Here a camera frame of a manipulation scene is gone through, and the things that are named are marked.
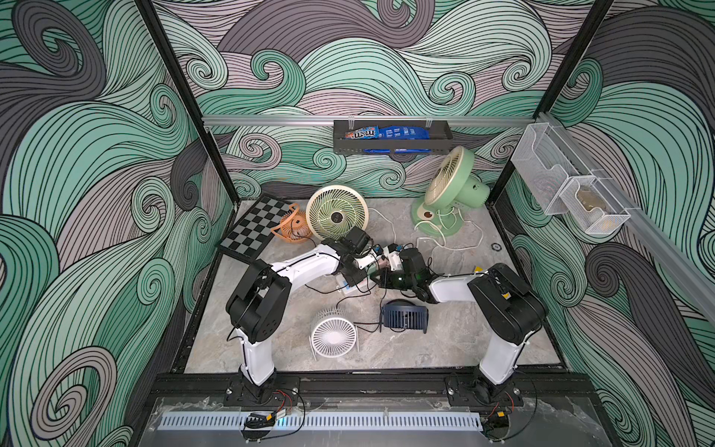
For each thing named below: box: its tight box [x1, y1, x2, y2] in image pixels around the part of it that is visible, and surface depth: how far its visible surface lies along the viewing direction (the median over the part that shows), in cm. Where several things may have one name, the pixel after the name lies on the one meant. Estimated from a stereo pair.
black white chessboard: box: [217, 193, 294, 261], surface depth 108 cm
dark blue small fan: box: [380, 298, 430, 335], surface depth 82 cm
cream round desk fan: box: [305, 185, 370, 241], surface depth 100 cm
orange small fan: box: [269, 203, 313, 243], surface depth 106 cm
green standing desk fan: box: [410, 145, 491, 237], surface depth 95 cm
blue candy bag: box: [344, 125, 432, 140], surface depth 94 cm
